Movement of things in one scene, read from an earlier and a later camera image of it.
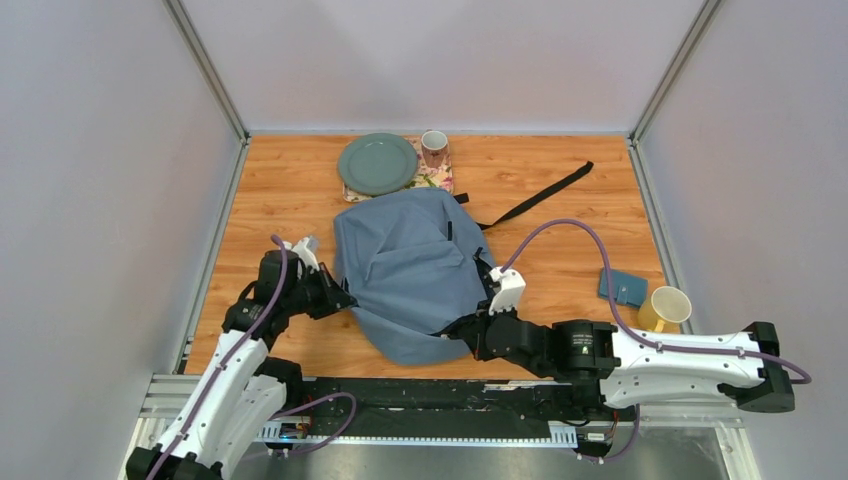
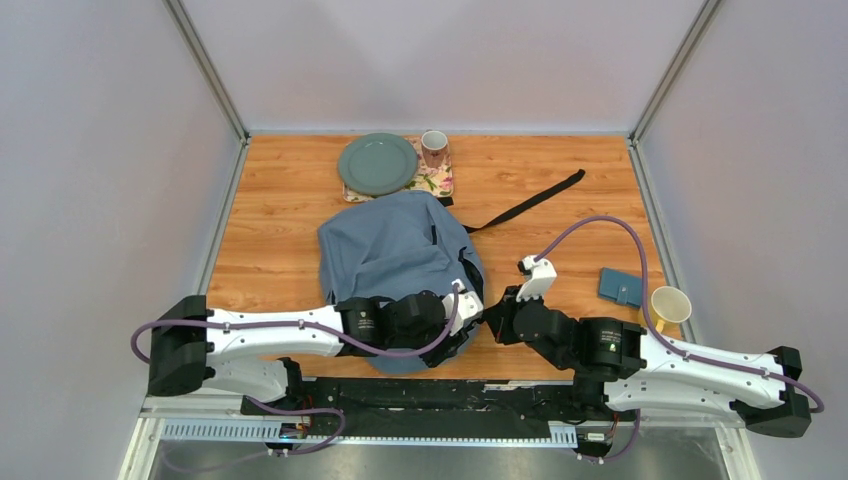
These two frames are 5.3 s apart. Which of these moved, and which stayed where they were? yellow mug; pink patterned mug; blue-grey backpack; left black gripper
Moved: left black gripper
Stayed: pink patterned mug; blue-grey backpack; yellow mug
